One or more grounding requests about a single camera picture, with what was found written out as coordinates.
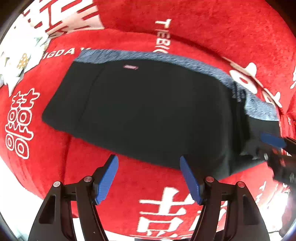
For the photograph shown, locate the black pants with grey trim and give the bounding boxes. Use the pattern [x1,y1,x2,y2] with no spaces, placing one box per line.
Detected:
[42,50,280,179]

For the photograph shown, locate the red wedding bedspread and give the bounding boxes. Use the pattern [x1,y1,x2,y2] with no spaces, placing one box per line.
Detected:
[0,29,296,239]

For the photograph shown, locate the red folded wedding quilt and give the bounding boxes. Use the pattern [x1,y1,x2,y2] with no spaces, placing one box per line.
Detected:
[23,1,295,114]

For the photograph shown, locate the light floral crumpled cloth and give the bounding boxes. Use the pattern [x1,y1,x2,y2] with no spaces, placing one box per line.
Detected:
[1,26,50,96]

